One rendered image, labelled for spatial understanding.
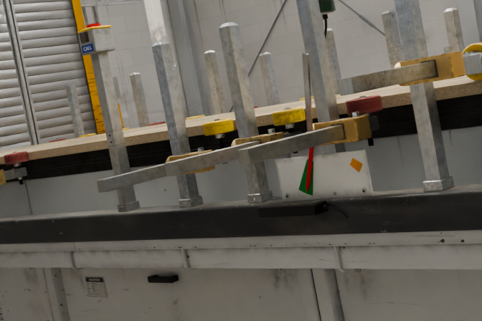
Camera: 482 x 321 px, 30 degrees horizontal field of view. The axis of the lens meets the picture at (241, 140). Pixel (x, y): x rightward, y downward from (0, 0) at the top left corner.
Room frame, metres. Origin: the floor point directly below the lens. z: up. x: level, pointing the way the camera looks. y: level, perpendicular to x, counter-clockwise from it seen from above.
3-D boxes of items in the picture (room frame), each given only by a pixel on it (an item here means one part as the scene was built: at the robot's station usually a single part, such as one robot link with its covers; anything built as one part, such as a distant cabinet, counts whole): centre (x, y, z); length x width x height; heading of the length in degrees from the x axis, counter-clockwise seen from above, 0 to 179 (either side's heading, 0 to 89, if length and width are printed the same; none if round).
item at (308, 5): (2.00, -0.20, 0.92); 0.04 x 0.04 x 0.48; 46
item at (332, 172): (2.00, -0.16, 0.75); 0.26 x 0.01 x 0.10; 46
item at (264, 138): (2.16, -0.04, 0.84); 0.14 x 0.06 x 0.05; 46
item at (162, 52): (2.35, 0.16, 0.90); 0.04 x 0.04 x 0.48; 46
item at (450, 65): (1.81, -0.40, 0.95); 0.14 x 0.06 x 0.05; 46
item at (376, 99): (2.03, -0.29, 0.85); 0.08 x 0.08 x 0.11
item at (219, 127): (2.40, 0.05, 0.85); 0.08 x 0.08 x 0.11
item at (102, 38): (2.53, 0.35, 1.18); 0.07 x 0.07 x 0.08; 46
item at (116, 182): (2.26, 0.19, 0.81); 0.43 x 0.03 x 0.04; 136
